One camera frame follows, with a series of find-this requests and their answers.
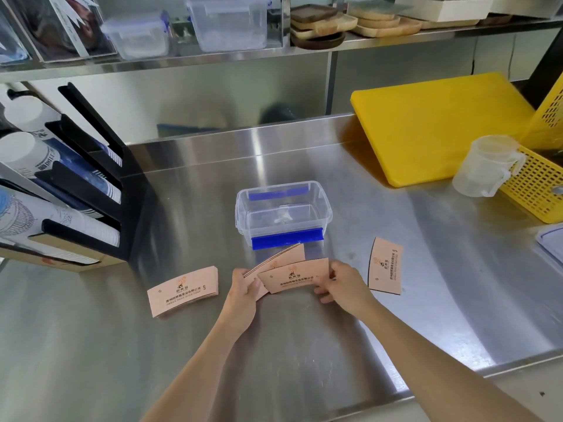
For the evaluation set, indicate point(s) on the black cup dispenser rack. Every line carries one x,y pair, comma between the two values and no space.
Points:
99,188

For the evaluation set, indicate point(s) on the person's right forearm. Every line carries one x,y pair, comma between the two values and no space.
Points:
440,369

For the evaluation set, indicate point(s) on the person's left hand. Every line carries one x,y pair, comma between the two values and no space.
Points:
239,303

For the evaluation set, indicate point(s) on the person's right thumb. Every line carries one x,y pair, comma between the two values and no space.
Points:
324,297

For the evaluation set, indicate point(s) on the clear plastic measuring cup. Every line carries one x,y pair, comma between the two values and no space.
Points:
477,171

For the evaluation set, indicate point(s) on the person's left thumb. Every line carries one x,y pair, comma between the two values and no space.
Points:
256,287

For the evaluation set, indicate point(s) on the dark round wooden tray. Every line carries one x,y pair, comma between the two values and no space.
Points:
317,40

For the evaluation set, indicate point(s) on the kraft paper cup sleeve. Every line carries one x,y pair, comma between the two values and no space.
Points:
386,272
294,276

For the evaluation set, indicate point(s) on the white rectangular box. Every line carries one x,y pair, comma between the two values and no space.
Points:
444,7

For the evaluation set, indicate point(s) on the clear plastic container lid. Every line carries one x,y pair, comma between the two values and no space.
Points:
552,243

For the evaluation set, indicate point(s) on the person's right hand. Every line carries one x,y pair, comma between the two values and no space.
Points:
349,287

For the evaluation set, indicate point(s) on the cardboard box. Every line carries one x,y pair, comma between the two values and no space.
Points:
57,258

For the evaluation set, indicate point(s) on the stainless steel shelf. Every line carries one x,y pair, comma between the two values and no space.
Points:
396,38

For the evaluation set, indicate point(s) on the yellow cutting board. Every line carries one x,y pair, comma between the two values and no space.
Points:
440,127

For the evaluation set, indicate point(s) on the dark plastic packet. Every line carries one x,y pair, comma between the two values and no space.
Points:
61,21

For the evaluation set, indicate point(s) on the stack of light wooden plates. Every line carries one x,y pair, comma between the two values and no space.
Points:
382,21

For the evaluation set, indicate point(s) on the stack of kraft cup sleeves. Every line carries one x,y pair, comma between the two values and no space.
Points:
182,292

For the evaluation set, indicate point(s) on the dark square wooden tray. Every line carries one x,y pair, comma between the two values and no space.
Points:
313,13

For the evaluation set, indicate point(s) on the small clear lidded container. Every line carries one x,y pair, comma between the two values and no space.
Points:
137,37

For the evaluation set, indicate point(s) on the large clear lidded container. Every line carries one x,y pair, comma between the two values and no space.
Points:
228,24

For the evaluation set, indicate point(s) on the light wooden tray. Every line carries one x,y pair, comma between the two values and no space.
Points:
325,25

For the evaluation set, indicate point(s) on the person's left forearm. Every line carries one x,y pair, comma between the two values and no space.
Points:
198,373

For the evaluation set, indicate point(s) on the clear container with blue clips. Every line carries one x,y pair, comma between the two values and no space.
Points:
281,215

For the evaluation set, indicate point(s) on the yellow perforated plastic basket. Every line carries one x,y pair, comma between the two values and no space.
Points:
534,184

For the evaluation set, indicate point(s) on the fanned kraft paper cup sleeves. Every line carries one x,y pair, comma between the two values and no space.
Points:
281,258

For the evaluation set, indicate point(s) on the stack of printed paper cups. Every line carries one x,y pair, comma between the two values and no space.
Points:
39,215

